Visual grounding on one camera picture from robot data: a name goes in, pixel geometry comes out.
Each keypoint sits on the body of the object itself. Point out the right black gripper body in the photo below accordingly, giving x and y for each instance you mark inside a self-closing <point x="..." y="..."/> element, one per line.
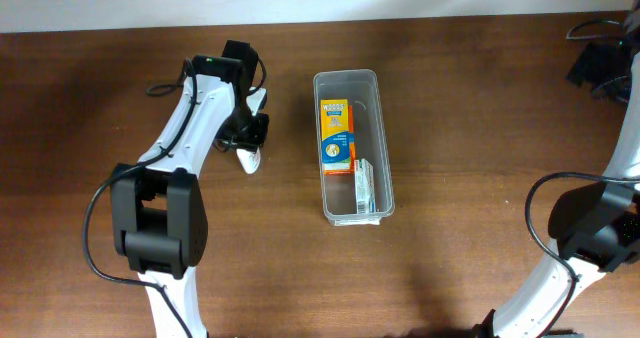
<point x="606" y="67"/>

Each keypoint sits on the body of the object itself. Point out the clear plastic container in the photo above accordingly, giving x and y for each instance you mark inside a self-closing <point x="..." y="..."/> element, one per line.
<point x="360" y="88"/>

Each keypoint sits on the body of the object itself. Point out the orange medicine box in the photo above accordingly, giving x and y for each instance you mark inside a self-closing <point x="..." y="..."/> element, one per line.
<point x="352" y="145"/>

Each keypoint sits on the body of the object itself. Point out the yellow blue Woods box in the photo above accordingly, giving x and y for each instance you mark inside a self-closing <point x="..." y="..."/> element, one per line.
<point x="335" y="152"/>

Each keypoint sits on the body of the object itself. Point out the white spray bottle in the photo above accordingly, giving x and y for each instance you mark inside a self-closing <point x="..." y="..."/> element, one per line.
<point x="249" y="160"/>

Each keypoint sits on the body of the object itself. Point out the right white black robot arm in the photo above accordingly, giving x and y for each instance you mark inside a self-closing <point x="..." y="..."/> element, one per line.
<point x="593" y="229"/>

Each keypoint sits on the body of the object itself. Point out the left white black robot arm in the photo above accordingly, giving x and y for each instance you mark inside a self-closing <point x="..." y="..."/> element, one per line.
<point x="158" y="214"/>

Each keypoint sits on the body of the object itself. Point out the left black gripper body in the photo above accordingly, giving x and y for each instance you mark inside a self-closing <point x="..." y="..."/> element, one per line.
<point x="243" y="130"/>

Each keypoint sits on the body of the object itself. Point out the white Panadol box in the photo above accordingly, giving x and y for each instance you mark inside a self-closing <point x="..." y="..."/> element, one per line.
<point x="364" y="187"/>

